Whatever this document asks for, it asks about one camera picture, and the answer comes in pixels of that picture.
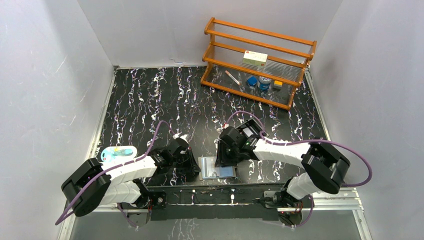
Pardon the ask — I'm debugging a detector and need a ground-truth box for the blue small cube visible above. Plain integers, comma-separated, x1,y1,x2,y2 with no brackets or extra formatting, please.
246,75,258,88

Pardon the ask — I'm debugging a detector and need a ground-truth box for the blue white round can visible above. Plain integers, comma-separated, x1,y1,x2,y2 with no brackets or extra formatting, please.
257,76,272,91

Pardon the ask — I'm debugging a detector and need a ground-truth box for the red white pen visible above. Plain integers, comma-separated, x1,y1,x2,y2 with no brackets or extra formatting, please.
225,70,241,86

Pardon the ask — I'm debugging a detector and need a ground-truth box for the white blue blister pack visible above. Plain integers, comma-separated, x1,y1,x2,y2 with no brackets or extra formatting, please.
100,145,138,163

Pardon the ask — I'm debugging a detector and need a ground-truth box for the black plastic card box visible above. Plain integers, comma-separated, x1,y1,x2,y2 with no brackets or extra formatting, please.
235,118,269,137

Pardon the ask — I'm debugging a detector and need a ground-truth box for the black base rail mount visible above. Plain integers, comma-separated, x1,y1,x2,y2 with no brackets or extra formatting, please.
117,182,316,226

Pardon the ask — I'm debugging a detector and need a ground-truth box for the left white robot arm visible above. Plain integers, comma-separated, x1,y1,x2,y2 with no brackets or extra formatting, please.
61,137,201,217

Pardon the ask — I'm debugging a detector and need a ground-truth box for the yellow black small block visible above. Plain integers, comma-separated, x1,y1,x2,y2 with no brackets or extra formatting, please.
272,80,283,91

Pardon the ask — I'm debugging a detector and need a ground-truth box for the white VIP credit card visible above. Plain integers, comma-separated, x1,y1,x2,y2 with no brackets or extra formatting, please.
205,163,233,179

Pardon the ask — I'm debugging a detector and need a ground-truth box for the orange wooden shelf rack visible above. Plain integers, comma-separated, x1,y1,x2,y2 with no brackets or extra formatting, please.
200,17,318,111

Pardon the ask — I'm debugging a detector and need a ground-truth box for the white green carton box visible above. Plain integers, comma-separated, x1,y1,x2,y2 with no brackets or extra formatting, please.
242,50,268,67

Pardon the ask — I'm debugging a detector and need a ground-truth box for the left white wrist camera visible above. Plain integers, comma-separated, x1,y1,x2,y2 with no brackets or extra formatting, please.
175,134,189,142

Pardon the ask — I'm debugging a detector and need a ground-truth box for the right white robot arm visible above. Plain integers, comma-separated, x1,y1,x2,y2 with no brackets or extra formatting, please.
215,126,351,207

